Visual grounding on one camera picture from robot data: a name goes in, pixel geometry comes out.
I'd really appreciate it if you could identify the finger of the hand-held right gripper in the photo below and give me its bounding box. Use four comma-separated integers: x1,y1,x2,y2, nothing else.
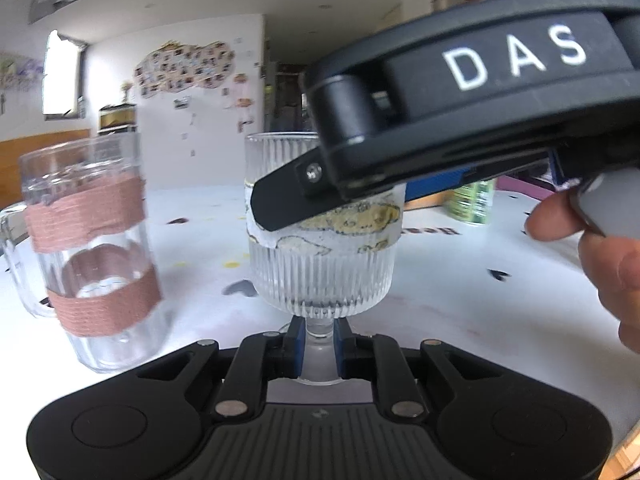
248,146,351,233

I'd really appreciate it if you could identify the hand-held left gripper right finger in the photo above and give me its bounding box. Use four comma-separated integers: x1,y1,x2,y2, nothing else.
334,318,506,418

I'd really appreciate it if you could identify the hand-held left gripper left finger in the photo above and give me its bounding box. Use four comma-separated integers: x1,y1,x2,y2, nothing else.
136,318,306,417

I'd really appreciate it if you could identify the ribbed glass goblet cup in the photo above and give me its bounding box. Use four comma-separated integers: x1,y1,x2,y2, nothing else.
244,132,407,387

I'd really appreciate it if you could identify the person's right hand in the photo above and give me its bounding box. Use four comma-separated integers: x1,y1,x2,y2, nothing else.
526,191,640,352

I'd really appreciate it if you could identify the doorway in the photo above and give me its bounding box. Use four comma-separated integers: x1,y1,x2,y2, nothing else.
265,62,321,135

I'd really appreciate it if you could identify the blue book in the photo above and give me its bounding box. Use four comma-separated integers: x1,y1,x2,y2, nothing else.
403,166,501,212

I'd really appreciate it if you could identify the green can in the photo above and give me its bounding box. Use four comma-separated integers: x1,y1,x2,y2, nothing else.
443,178,497,226

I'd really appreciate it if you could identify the cloud-shaped photo collage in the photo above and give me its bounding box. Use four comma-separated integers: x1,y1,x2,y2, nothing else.
132,40,237,100

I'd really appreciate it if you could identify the small gold-fronted cabinet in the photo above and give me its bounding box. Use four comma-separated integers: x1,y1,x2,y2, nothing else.
98,103,138,135

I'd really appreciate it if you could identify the glass mug with pink bands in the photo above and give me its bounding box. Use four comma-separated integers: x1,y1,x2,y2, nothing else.
0,132,173,375

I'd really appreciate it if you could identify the window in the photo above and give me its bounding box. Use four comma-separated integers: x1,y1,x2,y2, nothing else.
42,30,89,121

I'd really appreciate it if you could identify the wooden wall panel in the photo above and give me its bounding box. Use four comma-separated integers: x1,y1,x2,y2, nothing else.
0,129,92,211

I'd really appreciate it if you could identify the wall poster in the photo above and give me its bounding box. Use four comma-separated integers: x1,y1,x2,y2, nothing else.
0,52,46,116

